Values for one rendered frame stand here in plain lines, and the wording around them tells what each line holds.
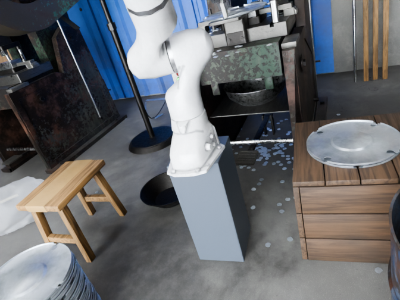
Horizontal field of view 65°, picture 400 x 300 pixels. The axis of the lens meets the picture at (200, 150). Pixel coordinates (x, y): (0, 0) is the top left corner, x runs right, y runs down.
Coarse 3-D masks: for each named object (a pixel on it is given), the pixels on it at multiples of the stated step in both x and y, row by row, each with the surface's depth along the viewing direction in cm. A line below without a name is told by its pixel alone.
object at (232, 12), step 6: (246, 6) 148; (252, 6) 142; (258, 6) 137; (264, 6) 133; (216, 12) 152; (222, 12) 150; (228, 12) 139; (234, 12) 135; (240, 12) 133; (246, 12) 128; (210, 18) 142; (216, 18) 137; (222, 18) 130
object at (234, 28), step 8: (240, 16) 126; (208, 24) 131; (216, 24) 129; (224, 24) 140; (232, 24) 139; (240, 24) 137; (248, 24) 143; (224, 32) 142; (232, 32) 141; (240, 32) 139; (232, 40) 143; (240, 40) 141
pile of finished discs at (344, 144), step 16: (320, 128) 117; (336, 128) 114; (352, 128) 112; (368, 128) 109; (384, 128) 107; (320, 144) 108; (336, 144) 104; (352, 144) 102; (368, 144) 100; (384, 144) 99; (320, 160) 101; (336, 160) 98; (352, 160) 96; (368, 160) 94; (384, 160) 92
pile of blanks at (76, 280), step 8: (72, 256) 101; (72, 264) 98; (72, 272) 96; (80, 272) 102; (64, 280) 92; (72, 280) 96; (80, 280) 101; (88, 280) 106; (64, 288) 93; (72, 288) 95; (80, 288) 98; (88, 288) 103; (56, 296) 89; (64, 296) 92; (72, 296) 94; (80, 296) 98; (88, 296) 102; (96, 296) 109
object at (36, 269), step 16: (16, 256) 107; (32, 256) 105; (48, 256) 103; (64, 256) 101; (16, 272) 99; (32, 272) 97; (48, 272) 97; (64, 272) 95; (0, 288) 96; (16, 288) 93; (32, 288) 92; (48, 288) 91
